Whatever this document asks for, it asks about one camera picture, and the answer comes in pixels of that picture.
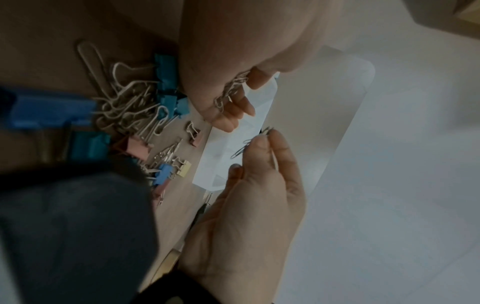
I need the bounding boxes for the person's left hand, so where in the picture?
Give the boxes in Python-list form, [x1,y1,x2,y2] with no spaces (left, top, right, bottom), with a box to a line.
[177,0,347,133]

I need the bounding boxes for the person's right hand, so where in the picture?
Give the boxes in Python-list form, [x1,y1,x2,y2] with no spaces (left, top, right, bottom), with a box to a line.
[177,128,310,286]

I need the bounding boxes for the handful of paper clips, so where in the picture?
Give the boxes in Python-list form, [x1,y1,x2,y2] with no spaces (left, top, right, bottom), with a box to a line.
[212,69,252,114]

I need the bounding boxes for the black right wrist strap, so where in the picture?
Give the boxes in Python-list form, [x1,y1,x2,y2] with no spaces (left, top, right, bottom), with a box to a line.
[138,265,281,304]

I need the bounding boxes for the pile of silver paper clips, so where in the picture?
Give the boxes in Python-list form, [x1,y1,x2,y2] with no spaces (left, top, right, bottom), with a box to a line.
[76,40,211,209]

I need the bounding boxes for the brown cardboard box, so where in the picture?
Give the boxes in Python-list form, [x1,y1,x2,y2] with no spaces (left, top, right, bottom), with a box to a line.
[410,0,480,38]

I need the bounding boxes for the white compartment organizer tray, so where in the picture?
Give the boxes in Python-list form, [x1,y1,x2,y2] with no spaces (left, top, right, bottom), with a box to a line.
[193,73,281,191]

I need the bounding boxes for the group of coloured binder clips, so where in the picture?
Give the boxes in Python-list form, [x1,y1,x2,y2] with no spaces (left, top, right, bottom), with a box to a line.
[0,53,206,197]

